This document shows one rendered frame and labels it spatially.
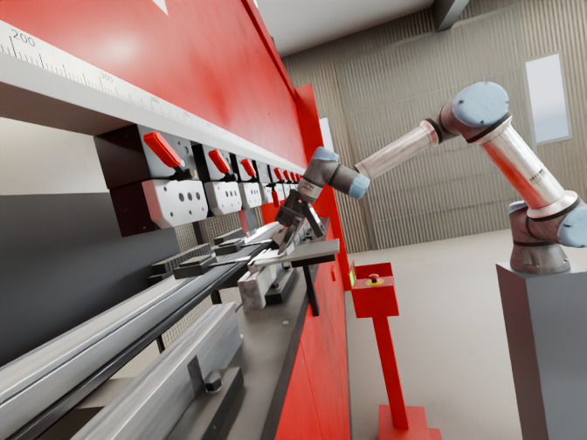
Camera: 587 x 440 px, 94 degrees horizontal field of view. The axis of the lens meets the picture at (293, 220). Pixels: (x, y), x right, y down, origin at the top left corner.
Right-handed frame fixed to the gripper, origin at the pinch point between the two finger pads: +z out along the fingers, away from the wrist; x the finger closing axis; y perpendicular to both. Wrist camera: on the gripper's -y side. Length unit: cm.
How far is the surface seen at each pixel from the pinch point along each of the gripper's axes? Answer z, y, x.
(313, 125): -58, 66, -215
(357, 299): 9.0, -31.9, -17.8
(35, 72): -27, 22, 63
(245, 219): -4.6, 14.8, 5.8
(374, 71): -183, 59, -382
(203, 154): -21.6, 21.8, 30.3
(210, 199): -13.2, 16.0, 30.5
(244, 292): 12.3, 2.7, 15.0
